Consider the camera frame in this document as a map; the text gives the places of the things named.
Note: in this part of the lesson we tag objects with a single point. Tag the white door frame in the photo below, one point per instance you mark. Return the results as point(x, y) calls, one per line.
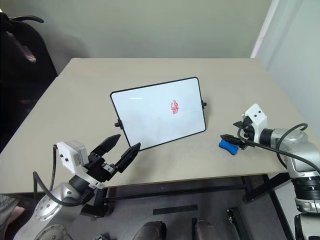
point(261, 30)

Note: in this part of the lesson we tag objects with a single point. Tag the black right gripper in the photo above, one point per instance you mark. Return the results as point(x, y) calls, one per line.
point(248, 136)

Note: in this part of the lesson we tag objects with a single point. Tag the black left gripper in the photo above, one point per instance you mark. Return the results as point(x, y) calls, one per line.
point(98, 168)

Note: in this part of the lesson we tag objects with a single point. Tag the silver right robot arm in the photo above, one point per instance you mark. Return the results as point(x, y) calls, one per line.
point(300, 150)

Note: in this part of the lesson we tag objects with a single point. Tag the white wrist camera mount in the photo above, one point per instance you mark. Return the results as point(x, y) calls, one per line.
point(68, 152)
point(257, 117)

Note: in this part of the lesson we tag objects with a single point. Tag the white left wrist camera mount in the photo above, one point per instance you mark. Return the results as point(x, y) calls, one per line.
point(68, 152)

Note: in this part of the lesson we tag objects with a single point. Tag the wide black floor tape strip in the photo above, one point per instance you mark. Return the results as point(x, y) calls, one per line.
point(175, 210)

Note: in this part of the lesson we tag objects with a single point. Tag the blue whiteboard eraser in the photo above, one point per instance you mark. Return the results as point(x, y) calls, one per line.
point(228, 147)

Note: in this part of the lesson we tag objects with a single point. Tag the narrow black floor tape strip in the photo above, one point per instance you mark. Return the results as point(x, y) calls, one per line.
point(194, 228)

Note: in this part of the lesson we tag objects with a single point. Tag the black metal bracket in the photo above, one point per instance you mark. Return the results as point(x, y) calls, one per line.
point(236, 222)

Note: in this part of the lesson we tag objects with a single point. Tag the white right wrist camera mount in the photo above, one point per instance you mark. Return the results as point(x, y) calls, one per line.
point(257, 117)

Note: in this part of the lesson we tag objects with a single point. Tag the black office chair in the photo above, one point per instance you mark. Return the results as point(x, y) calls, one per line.
point(22, 82)

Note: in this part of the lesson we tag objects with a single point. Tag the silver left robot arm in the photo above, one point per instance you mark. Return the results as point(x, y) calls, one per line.
point(47, 210)

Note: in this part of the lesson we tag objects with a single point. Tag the black metal table frame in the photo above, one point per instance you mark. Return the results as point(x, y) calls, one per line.
point(175, 191)

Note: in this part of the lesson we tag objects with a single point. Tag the black-framed tabletop whiteboard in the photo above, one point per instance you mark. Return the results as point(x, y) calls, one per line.
point(157, 112)

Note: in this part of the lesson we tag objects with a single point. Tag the grey striped fabric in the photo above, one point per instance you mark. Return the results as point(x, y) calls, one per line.
point(7, 210)

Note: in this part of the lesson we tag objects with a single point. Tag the dark rounded shape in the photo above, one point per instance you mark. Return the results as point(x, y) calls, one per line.
point(206, 231)
point(151, 231)

